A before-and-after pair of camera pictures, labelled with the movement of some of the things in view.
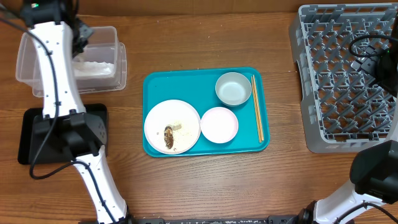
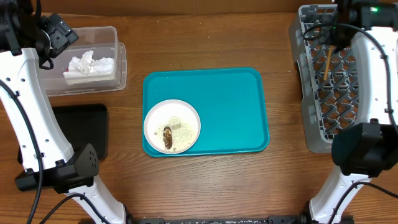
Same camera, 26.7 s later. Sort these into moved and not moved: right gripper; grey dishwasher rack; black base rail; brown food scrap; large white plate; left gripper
Moved: left gripper; right gripper
Not moved: black base rail; grey dishwasher rack; large white plate; brown food scrap
